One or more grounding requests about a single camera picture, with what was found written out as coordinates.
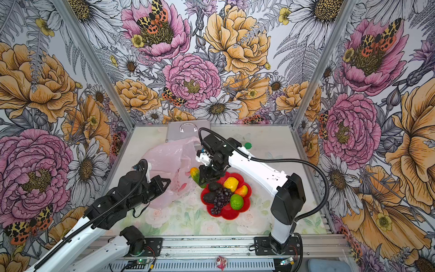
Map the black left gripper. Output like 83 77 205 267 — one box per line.
126 176 170 211

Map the pink plastic bag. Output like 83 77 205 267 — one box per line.
142 137 200 209

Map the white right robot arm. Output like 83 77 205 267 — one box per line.
195 128 306 255

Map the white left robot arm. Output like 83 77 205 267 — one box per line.
27 170 171 272

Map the yellow bell pepper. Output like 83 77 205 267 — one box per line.
223 177 239 193

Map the dark avocado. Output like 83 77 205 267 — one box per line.
202 192 217 204
207 182 223 192

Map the dark purple grape bunch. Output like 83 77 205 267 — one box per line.
211 188 232 215

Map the orange fruit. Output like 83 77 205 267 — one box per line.
234 185 249 198

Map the green lime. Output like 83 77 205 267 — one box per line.
230 194 244 211

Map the small pink object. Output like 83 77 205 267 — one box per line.
216 256 228 272

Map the black corrugated right cable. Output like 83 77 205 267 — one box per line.
198 127 330 223

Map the black corrugated cable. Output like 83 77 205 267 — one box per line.
198 127 330 223
32 159 150 271

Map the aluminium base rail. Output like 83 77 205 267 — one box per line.
84 234 351 272

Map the black corrugated left cable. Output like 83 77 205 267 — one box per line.
32 159 150 271

